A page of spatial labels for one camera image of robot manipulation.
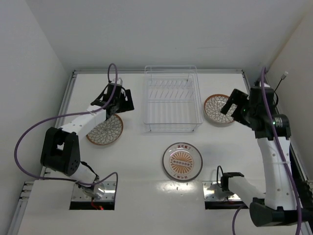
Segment flower pattern plate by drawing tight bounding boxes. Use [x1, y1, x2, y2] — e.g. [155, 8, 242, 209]
[86, 115, 124, 146]
[203, 94, 237, 124]

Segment glass plate orange sunburst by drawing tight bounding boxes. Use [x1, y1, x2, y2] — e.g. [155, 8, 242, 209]
[162, 142, 203, 182]

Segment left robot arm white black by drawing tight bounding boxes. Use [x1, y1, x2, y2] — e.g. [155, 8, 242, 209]
[41, 82, 134, 199]

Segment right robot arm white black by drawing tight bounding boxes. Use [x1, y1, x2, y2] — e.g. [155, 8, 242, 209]
[221, 87, 312, 227]

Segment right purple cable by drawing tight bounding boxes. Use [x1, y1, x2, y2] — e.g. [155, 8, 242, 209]
[231, 66, 304, 235]

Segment purple cable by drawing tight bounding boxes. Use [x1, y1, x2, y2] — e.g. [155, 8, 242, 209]
[231, 66, 304, 235]
[14, 63, 120, 196]

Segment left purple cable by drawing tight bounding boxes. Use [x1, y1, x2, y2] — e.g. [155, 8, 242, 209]
[14, 63, 120, 196]

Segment white wire dish rack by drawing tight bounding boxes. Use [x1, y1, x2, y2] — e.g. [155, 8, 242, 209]
[142, 65, 203, 133]

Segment black usb cable on wall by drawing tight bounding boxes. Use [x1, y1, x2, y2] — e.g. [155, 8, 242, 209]
[273, 71, 289, 93]

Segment black cable loop at base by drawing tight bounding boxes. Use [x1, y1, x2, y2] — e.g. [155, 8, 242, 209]
[216, 165, 224, 189]

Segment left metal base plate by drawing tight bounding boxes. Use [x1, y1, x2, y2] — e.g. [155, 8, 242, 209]
[71, 181, 116, 202]

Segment metal base plate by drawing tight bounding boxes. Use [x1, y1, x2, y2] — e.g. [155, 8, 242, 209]
[71, 181, 116, 202]
[202, 181, 241, 202]

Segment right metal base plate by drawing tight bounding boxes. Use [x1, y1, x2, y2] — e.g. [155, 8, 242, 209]
[202, 181, 241, 202]

